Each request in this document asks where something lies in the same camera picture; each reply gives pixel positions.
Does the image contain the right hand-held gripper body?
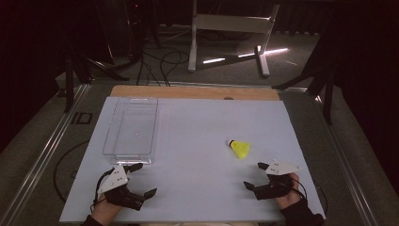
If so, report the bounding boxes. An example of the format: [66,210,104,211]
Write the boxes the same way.
[253,159,303,202]

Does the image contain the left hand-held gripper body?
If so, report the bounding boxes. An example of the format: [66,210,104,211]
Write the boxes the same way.
[96,164,149,212]

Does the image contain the yellow shuttlecock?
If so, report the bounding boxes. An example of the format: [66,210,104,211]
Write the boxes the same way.
[227,138,252,160]

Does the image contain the clear plastic tray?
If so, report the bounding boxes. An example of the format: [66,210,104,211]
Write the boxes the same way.
[102,96,159,166]

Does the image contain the person's right hand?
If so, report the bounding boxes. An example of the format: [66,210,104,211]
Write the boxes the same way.
[275,171,303,211]

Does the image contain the person's left hand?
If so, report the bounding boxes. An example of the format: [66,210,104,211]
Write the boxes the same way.
[90,193,123,226]

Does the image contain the black tripod stand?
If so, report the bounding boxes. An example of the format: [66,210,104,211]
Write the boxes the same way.
[63,46,130,114]
[272,29,336,125]

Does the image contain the dark computer tower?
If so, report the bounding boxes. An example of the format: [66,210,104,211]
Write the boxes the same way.
[93,0,146,65]

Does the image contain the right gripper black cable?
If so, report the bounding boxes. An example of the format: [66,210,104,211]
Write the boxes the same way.
[295,178,329,218]

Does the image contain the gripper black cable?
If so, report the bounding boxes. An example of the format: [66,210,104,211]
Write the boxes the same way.
[53,139,109,213]
[295,178,329,218]

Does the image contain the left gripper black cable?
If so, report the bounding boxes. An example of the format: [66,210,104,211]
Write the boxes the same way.
[53,139,109,213]

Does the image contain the aluminium floor rail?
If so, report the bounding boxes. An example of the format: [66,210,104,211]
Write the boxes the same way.
[0,83,91,226]
[314,93,382,226]

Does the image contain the black floor cables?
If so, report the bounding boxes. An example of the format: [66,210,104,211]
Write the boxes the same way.
[136,46,191,88]

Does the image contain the white metal stand frame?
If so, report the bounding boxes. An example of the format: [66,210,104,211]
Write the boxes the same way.
[187,0,280,78]

